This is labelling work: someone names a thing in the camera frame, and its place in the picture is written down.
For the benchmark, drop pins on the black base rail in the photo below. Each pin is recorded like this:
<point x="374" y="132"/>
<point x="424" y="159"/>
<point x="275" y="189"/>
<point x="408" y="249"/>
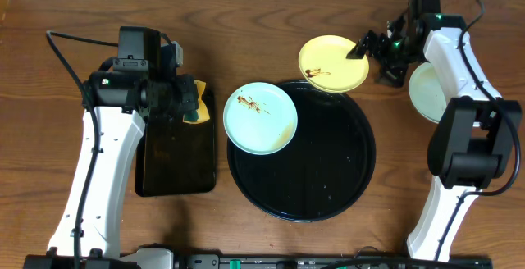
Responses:
<point x="287" y="262"/>

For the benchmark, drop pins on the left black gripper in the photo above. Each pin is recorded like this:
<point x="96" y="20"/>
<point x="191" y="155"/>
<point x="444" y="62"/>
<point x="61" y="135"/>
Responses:
<point x="190" y="102"/>

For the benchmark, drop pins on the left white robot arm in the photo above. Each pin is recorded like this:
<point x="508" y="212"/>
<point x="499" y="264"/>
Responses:
<point x="88" y="235"/>

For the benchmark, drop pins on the black rectangular tray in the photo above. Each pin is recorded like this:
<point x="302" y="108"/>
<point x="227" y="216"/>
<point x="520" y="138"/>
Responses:
<point x="174" y="157"/>

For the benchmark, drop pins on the yellow plate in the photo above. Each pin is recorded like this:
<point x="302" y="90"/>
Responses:
<point x="323" y="63"/>

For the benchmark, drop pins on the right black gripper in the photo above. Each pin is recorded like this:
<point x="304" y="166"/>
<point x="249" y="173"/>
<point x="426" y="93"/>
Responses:
<point x="381" y="50"/>

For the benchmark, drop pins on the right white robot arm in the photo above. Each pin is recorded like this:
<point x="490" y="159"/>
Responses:
<point x="476" y="133"/>

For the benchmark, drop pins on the light blue plate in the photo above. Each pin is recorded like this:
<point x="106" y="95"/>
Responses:
<point x="260" y="118"/>
<point x="426" y="93"/>

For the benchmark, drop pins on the yellow green sponge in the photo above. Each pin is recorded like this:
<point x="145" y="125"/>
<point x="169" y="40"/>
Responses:
<point x="201" y="114"/>

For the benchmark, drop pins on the black round tray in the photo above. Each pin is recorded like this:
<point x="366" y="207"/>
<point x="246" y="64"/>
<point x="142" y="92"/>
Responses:
<point x="323" y="170"/>

